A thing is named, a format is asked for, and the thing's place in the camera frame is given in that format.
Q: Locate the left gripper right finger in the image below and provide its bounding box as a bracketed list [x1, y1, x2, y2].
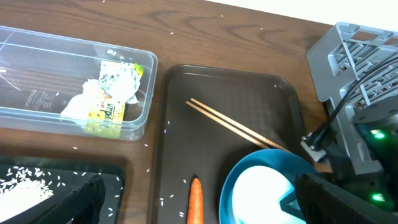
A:
[294, 173, 397, 224]

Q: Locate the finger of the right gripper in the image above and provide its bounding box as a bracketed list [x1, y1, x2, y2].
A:
[279, 190, 303, 220]

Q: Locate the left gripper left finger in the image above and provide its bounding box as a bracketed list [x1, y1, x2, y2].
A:
[4, 174, 106, 224]

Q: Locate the light blue bowl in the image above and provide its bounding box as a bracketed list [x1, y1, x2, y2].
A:
[223, 166, 304, 224]

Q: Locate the blue plate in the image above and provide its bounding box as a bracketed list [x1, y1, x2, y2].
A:
[218, 149, 317, 223]

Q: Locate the white rice pile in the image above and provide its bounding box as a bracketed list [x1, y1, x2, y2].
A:
[1, 166, 66, 222]

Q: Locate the orange carrot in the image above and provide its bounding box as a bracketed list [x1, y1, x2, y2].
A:
[187, 177, 204, 224]

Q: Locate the yellow snack wrapper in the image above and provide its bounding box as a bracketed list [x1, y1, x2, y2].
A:
[84, 60, 145, 139]

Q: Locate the wooden chopstick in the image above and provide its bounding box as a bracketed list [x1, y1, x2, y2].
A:
[186, 101, 267, 149]
[188, 98, 289, 152]

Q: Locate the grey dishwasher rack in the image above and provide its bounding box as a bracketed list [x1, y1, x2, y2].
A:
[307, 22, 397, 174]

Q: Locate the black tray bin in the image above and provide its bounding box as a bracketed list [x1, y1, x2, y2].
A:
[1, 156, 125, 223]

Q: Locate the brown serving tray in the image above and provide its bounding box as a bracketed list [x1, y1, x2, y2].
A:
[148, 65, 307, 223]

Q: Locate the clear plastic bin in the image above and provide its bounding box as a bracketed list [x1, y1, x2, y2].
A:
[1, 27, 158, 141]

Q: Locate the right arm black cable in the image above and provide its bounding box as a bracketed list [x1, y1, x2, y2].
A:
[306, 54, 398, 147]

